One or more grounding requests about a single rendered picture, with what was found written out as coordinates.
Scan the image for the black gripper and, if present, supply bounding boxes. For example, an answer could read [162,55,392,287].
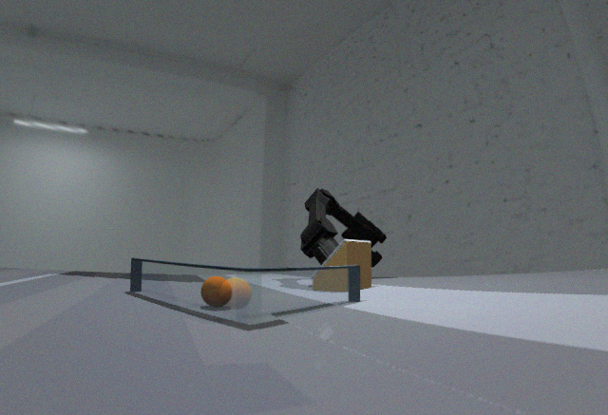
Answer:
[341,228,382,267]

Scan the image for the low clear glass walls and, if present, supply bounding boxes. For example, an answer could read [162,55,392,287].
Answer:
[131,260,359,325]

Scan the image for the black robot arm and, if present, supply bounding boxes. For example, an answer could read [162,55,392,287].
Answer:
[300,188,387,265]

